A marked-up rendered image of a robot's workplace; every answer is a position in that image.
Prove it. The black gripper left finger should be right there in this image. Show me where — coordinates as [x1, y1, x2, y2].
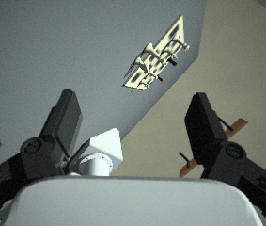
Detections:
[0, 89, 83, 209]

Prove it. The chessboard with chess pieces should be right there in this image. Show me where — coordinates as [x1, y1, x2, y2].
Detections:
[124, 15, 184, 89]

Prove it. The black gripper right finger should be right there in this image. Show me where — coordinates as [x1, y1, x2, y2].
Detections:
[184, 92, 266, 217]

